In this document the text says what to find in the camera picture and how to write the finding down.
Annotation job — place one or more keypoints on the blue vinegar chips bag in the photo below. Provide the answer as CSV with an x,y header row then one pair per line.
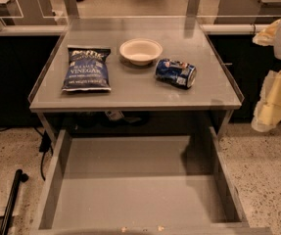
x,y
87,69

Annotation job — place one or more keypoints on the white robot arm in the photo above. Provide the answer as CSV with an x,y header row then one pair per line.
x,y
277,47

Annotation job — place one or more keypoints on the grey cabinet with top surface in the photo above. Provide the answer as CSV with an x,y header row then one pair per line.
x,y
135,88

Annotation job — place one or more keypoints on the open grey top drawer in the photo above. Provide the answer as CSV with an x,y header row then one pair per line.
x,y
145,185

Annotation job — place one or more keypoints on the white paper bowl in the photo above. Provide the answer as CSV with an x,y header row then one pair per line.
x,y
140,51

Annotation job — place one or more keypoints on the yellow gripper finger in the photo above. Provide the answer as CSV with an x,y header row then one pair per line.
x,y
267,113
266,37

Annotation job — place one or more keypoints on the black pole on floor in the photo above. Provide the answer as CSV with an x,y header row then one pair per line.
x,y
19,177

